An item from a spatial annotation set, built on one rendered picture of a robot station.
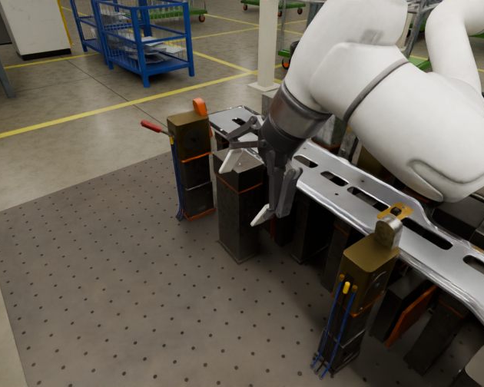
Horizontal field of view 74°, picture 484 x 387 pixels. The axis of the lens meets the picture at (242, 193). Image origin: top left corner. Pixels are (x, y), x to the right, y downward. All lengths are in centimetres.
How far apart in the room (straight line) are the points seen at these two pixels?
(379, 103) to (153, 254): 82
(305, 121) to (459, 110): 19
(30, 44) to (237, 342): 645
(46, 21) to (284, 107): 653
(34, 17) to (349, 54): 659
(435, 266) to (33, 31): 669
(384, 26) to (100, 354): 84
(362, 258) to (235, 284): 46
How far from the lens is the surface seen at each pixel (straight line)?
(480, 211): 94
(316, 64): 44
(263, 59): 447
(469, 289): 68
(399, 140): 41
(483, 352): 62
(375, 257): 59
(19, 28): 685
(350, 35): 43
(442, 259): 71
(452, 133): 41
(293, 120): 49
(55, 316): 101
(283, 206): 57
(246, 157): 84
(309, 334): 88
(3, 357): 194
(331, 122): 96
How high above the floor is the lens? 145
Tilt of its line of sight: 37 degrees down
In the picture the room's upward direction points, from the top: straight up
